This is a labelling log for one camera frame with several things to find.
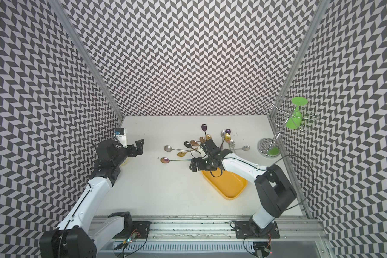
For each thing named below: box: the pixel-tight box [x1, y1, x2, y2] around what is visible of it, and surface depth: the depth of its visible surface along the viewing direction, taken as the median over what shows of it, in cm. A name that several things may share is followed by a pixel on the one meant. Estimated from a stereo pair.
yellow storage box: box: [202, 170, 248, 200], surface depth 87 cm
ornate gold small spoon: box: [176, 147, 199, 157], surface depth 100 cm
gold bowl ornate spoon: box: [224, 132, 232, 150], surface depth 107 cm
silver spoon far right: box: [232, 145, 251, 152], surface depth 101 cm
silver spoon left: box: [163, 145, 191, 153], surface depth 103 cm
